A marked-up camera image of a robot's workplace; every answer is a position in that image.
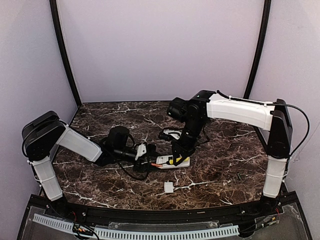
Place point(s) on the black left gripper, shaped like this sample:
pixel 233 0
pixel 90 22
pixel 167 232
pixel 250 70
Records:
pixel 147 157

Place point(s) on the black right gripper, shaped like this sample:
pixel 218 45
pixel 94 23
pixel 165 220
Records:
pixel 182 147

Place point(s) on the orange battery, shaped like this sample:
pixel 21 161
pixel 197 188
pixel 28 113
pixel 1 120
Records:
pixel 157 165

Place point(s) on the yellow handled screwdriver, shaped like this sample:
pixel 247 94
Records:
pixel 172 160

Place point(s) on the white battery cover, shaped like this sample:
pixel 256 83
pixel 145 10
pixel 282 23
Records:
pixel 168 187

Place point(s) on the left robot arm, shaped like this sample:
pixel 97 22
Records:
pixel 48 131

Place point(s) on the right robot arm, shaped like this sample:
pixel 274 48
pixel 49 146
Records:
pixel 273 117

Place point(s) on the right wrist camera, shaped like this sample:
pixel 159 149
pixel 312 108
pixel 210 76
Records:
pixel 169 134

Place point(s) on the black front mounting rail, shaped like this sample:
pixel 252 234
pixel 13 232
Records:
pixel 236 214

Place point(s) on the white cable duct left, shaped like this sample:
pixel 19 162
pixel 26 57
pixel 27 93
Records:
pixel 53 223

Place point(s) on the black corner frame post right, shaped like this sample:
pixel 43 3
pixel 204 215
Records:
pixel 259 48

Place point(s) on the black corner frame post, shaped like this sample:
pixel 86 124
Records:
pixel 259 48
pixel 63 52

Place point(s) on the black corner frame post left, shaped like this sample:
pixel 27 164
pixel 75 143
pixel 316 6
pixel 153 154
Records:
pixel 63 52

